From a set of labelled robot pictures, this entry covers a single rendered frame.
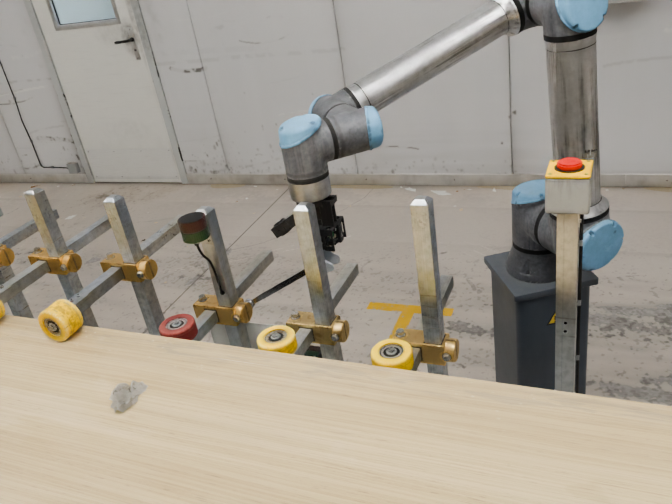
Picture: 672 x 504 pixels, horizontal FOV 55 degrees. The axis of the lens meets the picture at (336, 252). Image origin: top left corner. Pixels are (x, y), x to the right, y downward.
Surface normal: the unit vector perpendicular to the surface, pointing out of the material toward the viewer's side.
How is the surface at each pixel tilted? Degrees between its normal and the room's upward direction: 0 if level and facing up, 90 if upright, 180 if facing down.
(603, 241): 95
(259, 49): 90
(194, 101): 90
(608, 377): 0
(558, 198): 90
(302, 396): 0
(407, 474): 0
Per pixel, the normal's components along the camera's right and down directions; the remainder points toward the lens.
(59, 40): -0.36, 0.49
